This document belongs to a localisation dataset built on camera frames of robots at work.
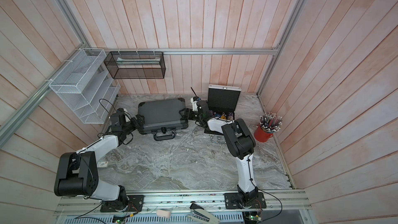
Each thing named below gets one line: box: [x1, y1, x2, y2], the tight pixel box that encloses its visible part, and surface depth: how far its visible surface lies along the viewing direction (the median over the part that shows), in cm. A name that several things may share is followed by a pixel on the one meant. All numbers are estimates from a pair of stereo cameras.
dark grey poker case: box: [137, 98, 189, 142], surface depth 98 cm
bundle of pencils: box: [259, 112, 283, 134], surface depth 87 cm
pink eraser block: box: [156, 209, 172, 218], surface depth 71 cm
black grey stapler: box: [186, 202, 221, 224], surface depth 71 cm
